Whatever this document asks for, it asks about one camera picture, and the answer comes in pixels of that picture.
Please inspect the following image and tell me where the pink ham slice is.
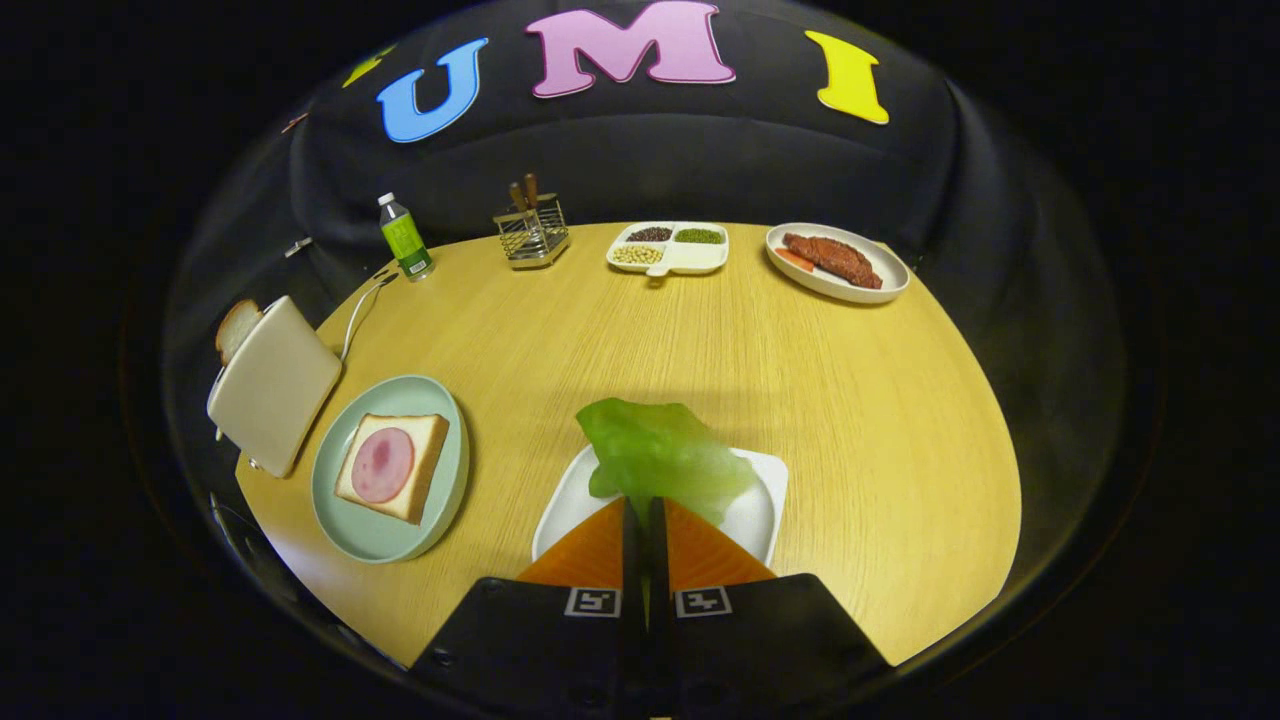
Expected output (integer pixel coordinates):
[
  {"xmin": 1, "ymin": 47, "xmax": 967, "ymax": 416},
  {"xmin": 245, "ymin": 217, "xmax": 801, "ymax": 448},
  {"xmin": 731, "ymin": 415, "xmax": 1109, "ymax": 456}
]
[{"xmin": 350, "ymin": 427, "xmax": 416, "ymax": 505}]

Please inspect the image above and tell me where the green label water bottle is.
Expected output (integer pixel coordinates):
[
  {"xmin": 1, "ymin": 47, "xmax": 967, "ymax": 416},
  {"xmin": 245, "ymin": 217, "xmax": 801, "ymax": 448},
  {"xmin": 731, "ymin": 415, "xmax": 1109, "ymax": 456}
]
[{"xmin": 377, "ymin": 192, "xmax": 436, "ymax": 282}]

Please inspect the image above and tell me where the white square plate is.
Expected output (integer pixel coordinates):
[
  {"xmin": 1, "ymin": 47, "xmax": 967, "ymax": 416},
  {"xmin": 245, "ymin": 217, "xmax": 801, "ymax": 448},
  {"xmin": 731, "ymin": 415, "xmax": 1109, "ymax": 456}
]
[{"xmin": 530, "ymin": 445, "xmax": 790, "ymax": 569}]

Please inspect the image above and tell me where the white oval plate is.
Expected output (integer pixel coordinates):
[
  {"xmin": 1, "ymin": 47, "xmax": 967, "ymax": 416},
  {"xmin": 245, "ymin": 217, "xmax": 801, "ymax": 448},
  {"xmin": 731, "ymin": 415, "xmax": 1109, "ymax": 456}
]
[{"xmin": 765, "ymin": 222, "xmax": 911, "ymax": 305}]

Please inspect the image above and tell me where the brown steak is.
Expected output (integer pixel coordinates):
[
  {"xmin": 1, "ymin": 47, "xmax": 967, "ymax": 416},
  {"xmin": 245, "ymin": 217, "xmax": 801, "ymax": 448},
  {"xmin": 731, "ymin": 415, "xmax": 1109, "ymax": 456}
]
[{"xmin": 782, "ymin": 232, "xmax": 884, "ymax": 291}]

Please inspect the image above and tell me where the white power cable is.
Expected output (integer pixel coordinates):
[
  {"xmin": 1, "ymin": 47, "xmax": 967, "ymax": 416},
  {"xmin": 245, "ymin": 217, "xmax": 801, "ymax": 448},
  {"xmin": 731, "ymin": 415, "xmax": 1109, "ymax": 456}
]
[{"xmin": 340, "ymin": 270, "xmax": 399, "ymax": 361}]

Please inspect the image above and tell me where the white divided dish of beans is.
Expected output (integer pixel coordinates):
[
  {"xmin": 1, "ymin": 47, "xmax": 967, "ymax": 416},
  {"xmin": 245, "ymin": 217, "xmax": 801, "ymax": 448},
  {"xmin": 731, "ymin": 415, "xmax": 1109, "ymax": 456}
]
[{"xmin": 606, "ymin": 221, "xmax": 730, "ymax": 283}]

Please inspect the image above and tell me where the metal wire cutlery holder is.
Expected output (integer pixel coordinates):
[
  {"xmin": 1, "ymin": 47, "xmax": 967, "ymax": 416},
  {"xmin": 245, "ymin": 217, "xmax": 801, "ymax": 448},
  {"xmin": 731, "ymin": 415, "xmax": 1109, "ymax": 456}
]
[{"xmin": 492, "ymin": 193, "xmax": 572, "ymax": 271}]

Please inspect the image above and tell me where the square white bread slice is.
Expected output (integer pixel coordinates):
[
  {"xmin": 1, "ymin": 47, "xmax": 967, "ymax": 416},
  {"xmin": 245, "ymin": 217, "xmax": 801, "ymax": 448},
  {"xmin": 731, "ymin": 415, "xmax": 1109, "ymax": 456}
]
[{"xmin": 334, "ymin": 413, "xmax": 451, "ymax": 526}]

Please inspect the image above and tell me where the white toaster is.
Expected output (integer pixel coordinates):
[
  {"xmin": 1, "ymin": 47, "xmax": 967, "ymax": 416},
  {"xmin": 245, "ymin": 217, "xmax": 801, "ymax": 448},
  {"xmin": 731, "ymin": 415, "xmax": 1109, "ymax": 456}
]
[{"xmin": 206, "ymin": 295, "xmax": 344, "ymax": 479}]

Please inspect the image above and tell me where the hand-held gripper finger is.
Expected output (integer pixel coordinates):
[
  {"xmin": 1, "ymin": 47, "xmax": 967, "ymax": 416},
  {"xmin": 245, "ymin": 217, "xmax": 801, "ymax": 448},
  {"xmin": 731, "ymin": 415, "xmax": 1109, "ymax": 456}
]
[
  {"xmin": 410, "ymin": 497, "xmax": 651, "ymax": 716},
  {"xmin": 648, "ymin": 497, "xmax": 893, "ymax": 716}
]

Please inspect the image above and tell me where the toasted bread slice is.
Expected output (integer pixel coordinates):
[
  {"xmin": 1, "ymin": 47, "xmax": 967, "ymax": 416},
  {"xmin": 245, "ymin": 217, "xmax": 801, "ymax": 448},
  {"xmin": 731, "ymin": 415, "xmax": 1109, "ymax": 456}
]
[{"xmin": 215, "ymin": 298, "xmax": 263, "ymax": 365}]

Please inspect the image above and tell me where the pale green round plate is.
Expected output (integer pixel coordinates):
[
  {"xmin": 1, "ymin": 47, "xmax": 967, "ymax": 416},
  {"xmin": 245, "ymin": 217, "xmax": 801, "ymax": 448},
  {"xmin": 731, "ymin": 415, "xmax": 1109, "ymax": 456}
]
[{"xmin": 311, "ymin": 375, "xmax": 471, "ymax": 564}]

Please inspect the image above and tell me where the black backdrop cloth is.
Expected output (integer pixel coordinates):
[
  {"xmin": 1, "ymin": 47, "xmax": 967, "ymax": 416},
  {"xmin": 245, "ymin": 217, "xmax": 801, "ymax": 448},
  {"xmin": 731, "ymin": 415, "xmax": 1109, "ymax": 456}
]
[{"xmin": 160, "ymin": 0, "xmax": 1131, "ymax": 601}]

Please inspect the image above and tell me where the green lettuce leaf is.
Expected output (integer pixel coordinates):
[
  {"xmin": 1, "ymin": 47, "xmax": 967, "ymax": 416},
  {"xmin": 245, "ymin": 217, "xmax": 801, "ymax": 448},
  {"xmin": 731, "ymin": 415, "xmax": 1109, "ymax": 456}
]
[{"xmin": 575, "ymin": 397, "xmax": 761, "ymax": 528}]

